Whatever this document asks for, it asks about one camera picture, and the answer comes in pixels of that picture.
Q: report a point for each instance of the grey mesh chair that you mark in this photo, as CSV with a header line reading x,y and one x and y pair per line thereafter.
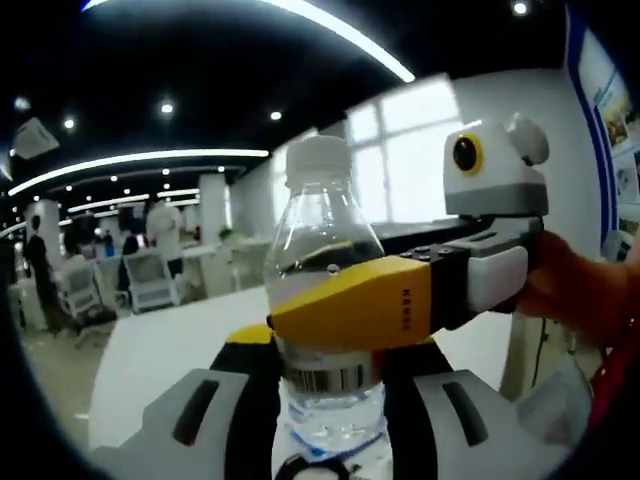
x,y
555,405

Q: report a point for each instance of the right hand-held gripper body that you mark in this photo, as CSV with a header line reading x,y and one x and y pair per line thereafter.
x,y
500,170

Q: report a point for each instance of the person's right hand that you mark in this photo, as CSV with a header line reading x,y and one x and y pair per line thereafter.
x,y
575,290

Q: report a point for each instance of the clear water bottle item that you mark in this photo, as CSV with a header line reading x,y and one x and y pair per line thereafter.
x,y
320,220

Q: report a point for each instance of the ceiling air vent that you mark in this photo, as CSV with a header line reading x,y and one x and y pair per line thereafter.
x,y
35,137

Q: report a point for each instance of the white office chair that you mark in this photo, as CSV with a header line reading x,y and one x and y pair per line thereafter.
x,y
82,290
150,280

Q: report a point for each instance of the potted green plant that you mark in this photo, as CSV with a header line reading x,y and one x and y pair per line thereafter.
x,y
228,234

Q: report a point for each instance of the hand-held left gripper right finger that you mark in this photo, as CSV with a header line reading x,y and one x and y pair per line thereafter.
x,y
440,450

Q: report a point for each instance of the curved ceiling light strip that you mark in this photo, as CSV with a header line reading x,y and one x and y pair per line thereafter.
x,y
125,162

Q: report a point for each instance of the white table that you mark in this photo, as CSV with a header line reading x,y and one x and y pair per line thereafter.
x,y
175,340

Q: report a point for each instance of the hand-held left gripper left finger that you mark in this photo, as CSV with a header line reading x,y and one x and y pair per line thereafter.
x,y
150,440

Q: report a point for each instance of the red clothing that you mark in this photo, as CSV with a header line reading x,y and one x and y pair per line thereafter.
x,y
612,380

